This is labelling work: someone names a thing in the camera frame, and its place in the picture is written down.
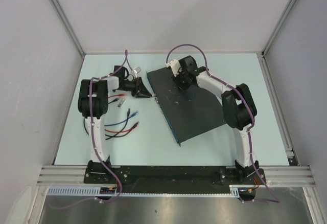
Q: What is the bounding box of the grey slotted cable duct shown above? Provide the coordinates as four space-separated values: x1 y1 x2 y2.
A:
47 184 252 198

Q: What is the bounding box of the aluminium front frame rail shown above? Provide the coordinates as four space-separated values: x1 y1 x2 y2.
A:
37 165 316 187

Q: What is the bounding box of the dark network switch box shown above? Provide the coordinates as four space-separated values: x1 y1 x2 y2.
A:
147 68 226 144

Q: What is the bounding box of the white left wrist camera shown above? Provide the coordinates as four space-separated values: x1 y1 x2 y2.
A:
131 66 142 78

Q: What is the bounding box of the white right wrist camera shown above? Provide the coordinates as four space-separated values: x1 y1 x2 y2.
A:
166 59 181 77

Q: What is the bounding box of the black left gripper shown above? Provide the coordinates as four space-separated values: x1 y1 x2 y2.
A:
120 77 152 99

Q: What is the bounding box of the small clear connector plug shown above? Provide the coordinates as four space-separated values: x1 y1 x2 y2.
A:
118 98 125 107

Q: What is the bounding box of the blue ethernet cable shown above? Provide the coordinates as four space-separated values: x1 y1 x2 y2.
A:
104 110 140 127

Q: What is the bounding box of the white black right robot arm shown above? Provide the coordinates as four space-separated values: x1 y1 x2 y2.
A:
166 56 258 184

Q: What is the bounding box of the red ethernet cable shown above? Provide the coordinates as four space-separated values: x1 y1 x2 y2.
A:
104 94 136 136

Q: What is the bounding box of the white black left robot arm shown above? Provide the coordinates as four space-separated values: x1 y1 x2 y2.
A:
78 65 152 184

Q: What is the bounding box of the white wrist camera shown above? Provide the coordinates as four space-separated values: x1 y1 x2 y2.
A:
131 66 142 78
166 59 181 77

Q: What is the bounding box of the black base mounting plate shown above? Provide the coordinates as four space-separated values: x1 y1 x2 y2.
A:
84 163 266 185

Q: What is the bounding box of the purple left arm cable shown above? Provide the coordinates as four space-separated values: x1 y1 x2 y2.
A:
48 50 133 209

